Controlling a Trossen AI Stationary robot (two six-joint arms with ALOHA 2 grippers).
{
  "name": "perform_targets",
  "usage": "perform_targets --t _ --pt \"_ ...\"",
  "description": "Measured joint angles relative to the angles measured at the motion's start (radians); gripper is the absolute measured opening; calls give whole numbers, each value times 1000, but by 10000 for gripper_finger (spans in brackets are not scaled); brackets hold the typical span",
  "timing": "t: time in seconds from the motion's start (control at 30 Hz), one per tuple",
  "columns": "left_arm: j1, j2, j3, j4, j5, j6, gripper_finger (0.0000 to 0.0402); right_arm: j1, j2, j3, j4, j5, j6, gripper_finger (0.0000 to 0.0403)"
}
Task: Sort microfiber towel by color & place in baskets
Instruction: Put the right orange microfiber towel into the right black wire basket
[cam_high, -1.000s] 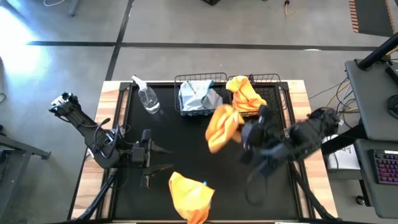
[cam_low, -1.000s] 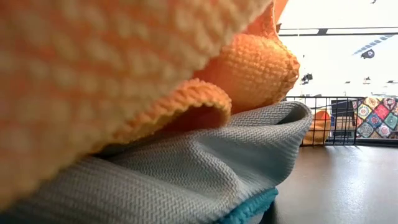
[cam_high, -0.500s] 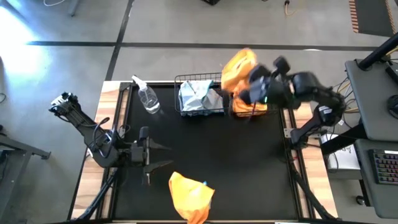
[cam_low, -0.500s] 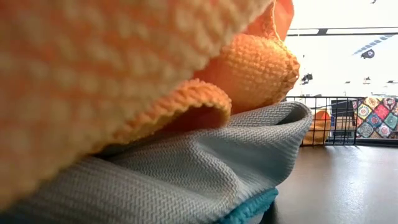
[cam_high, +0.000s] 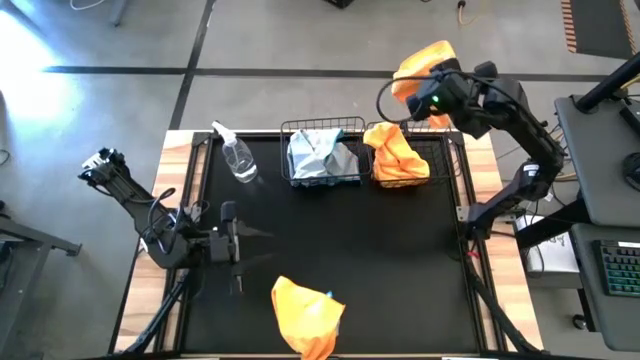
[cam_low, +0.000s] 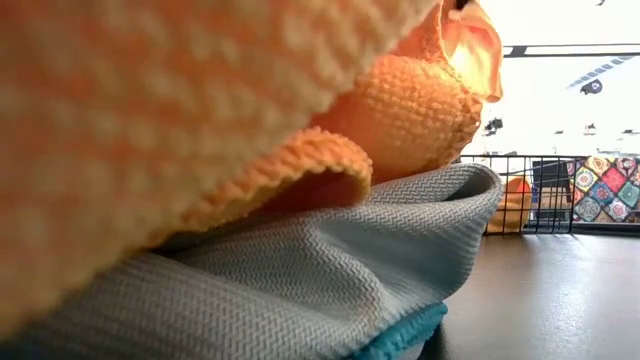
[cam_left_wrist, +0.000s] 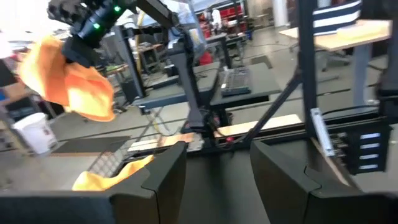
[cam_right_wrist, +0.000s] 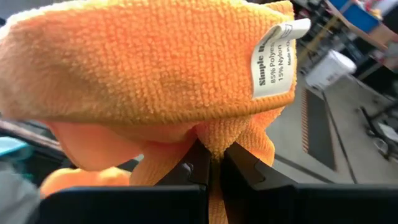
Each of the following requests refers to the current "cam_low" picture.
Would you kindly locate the black ceiling fixture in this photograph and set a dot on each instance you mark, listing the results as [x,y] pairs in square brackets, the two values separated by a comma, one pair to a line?
[494,125]
[592,87]

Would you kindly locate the cardboard box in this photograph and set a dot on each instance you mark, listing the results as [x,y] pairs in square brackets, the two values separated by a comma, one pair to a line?
[552,197]

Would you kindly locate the black monitor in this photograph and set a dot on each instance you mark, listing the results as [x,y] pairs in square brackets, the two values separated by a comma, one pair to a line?
[550,172]

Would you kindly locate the orange microfiber towel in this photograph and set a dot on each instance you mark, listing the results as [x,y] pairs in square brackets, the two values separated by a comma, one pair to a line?
[510,210]
[150,125]
[475,55]

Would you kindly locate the grey-blue microfiber towel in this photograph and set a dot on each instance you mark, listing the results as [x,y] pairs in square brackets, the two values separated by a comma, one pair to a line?
[300,280]

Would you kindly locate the colourful patchwork quilt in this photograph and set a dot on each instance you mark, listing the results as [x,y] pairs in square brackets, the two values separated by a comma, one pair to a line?
[607,190]

